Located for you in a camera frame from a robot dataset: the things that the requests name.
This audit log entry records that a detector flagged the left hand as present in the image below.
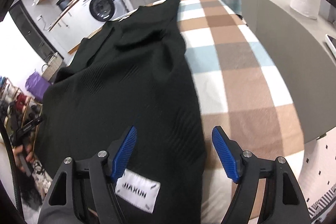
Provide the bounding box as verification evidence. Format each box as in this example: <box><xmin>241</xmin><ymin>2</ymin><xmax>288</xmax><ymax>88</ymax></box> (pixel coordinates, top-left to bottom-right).
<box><xmin>12</xmin><ymin>144</ymin><xmax>36</xmax><ymax>168</ymax></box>

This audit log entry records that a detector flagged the white washing machine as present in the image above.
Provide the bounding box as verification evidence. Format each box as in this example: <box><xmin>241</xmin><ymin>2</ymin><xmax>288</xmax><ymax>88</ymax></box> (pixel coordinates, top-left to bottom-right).
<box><xmin>79</xmin><ymin>0</ymin><xmax>127</xmax><ymax>22</ymax></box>

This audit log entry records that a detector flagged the white phone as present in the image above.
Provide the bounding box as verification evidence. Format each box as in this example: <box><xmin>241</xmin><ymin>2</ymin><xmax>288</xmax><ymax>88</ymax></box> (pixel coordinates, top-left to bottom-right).
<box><xmin>325</xmin><ymin>34</ymin><xmax>336</xmax><ymax>59</ymax></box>

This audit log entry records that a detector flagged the grey bedside cabinet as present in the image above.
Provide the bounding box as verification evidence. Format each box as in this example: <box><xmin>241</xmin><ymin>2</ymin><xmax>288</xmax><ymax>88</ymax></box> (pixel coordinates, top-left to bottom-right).
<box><xmin>241</xmin><ymin>0</ymin><xmax>335</xmax><ymax>142</ymax></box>

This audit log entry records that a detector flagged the black pot on counter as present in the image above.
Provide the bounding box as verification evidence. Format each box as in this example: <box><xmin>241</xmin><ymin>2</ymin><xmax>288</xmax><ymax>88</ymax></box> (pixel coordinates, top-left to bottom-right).
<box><xmin>56</xmin><ymin>0</ymin><xmax>71</xmax><ymax>11</ymax></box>

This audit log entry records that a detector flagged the woven laundry basket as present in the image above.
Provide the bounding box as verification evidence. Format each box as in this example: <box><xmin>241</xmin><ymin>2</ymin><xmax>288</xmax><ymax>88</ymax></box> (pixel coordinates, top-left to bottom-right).
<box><xmin>42</xmin><ymin>52</ymin><xmax>63</xmax><ymax>81</ymax></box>

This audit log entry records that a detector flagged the purple bag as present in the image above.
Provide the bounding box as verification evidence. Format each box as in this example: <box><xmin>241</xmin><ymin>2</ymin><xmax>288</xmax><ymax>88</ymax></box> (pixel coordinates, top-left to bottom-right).
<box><xmin>25</xmin><ymin>71</ymin><xmax>51</xmax><ymax>102</ymax></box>

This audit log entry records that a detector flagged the checkered plaid blanket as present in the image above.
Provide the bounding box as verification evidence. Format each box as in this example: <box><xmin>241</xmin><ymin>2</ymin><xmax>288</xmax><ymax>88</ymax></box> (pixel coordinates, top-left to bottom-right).
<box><xmin>146</xmin><ymin>0</ymin><xmax>305</xmax><ymax>222</ymax></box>

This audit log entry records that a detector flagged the black knit sweater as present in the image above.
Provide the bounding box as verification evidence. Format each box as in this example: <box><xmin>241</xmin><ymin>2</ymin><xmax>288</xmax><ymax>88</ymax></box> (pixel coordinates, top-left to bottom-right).
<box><xmin>35</xmin><ymin>0</ymin><xmax>206</xmax><ymax>223</ymax></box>

